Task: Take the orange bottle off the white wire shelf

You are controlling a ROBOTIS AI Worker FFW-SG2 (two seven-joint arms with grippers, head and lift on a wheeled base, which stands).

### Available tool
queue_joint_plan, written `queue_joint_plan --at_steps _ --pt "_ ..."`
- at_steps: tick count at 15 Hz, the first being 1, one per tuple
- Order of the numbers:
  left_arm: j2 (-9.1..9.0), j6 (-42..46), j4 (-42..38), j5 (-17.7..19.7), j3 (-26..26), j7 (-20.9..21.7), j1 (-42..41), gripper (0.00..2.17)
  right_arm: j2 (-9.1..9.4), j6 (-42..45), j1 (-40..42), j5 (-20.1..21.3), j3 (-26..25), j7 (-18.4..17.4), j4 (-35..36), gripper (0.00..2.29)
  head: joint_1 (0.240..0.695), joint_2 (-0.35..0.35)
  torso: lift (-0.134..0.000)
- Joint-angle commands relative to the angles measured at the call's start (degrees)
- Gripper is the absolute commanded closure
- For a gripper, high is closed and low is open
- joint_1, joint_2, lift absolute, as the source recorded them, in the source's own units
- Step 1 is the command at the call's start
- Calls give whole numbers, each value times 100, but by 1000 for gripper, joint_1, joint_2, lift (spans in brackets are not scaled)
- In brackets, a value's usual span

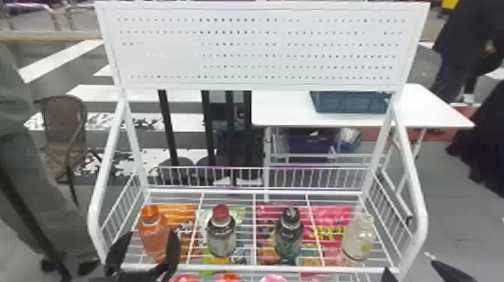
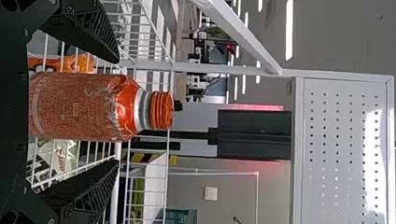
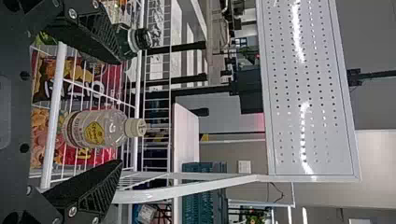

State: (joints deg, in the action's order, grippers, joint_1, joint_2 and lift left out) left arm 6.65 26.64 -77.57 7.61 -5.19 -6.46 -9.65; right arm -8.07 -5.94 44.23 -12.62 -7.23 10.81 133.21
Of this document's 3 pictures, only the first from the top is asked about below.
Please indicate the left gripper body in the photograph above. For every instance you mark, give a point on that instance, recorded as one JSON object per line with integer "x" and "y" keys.
{"x": 153, "y": 276}

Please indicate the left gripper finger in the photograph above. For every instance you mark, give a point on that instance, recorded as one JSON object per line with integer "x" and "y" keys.
{"x": 117, "y": 256}
{"x": 173, "y": 252}

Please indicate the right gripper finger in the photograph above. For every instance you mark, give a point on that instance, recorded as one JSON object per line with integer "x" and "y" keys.
{"x": 389, "y": 276}
{"x": 452, "y": 274}

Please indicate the orange bottle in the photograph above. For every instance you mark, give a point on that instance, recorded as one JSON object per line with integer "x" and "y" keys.
{"x": 152, "y": 236}

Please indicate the orange snack packet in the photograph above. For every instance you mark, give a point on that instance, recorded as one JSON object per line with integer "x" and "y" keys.
{"x": 179, "y": 216}

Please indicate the pale clear bottle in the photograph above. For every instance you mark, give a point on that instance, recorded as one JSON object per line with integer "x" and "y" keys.
{"x": 357, "y": 240}

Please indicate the clear bottle with red cap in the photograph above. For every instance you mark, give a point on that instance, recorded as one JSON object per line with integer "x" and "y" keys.
{"x": 221, "y": 236}

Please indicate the pink bottle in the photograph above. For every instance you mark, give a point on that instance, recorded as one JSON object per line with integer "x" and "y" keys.
{"x": 273, "y": 278}

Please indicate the dark green bottle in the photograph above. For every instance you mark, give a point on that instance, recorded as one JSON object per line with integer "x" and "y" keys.
{"x": 288, "y": 238}

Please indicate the brown chair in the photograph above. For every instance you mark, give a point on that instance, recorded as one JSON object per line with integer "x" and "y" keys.
{"x": 65, "y": 130}

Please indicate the purple crate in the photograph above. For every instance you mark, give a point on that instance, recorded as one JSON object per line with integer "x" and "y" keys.
{"x": 309, "y": 143}

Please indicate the white side table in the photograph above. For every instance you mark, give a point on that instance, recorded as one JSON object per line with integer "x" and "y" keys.
{"x": 425, "y": 110}

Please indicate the blue basket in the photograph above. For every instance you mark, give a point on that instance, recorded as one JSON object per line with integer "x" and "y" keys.
{"x": 348, "y": 102}

